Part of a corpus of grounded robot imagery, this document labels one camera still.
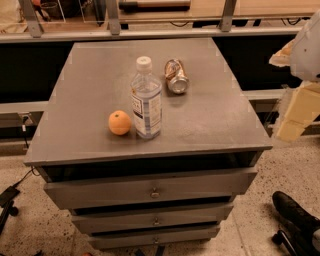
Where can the grey drawer cabinet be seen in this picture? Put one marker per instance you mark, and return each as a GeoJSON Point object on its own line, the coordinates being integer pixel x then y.
{"type": "Point", "coordinates": [147, 142]}

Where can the black power adapter with cable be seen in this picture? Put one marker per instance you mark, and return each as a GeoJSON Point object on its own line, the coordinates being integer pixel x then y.
{"type": "Point", "coordinates": [12, 191]}

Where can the black shoe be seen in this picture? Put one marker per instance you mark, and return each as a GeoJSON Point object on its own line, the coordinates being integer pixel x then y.
{"type": "Point", "coordinates": [292, 211]}

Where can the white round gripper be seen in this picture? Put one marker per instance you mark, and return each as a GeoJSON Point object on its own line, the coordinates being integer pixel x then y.
{"type": "Point", "coordinates": [308, 53]}

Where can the clear plastic water bottle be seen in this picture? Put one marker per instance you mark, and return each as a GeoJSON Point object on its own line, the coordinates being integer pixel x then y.
{"type": "Point", "coordinates": [146, 96]}

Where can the orange fruit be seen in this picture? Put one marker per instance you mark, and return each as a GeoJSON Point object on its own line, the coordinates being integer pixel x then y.
{"type": "Point", "coordinates": [119, 122]}

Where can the crushed aluminium can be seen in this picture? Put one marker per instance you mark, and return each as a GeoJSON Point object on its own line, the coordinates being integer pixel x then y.
{"type": "Point", "coordinates": [176, 78]}

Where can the black office chair base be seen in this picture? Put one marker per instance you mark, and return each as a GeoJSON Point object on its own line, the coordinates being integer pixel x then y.
{"type": "Point", "coordinates": [295, 245]}

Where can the middle grey drawer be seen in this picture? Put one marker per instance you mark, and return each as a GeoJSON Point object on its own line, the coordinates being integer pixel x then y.
{"type": "Point", "coordinates": [152, 218]}

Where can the top grey drawer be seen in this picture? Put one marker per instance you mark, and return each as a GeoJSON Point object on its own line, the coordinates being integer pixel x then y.
{"type": "Point", "coordinates": [150, 188]}

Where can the bottom grey drawer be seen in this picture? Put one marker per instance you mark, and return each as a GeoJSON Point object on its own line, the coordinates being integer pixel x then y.
{"type": "Point", "coordinates": [151, 237]}

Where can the grey drawer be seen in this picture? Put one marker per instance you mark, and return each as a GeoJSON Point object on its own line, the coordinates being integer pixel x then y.
{"type": "Point", "coordinates": [152, 218]}
{"type": "Point", "coordinates": [151, 237]}
{"type": "Point", "coordinates": [150, 188]}

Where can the grey metal railing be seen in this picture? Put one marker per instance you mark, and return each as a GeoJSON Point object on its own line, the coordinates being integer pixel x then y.
{"type": "Point", "coordinates": [20, 24]}

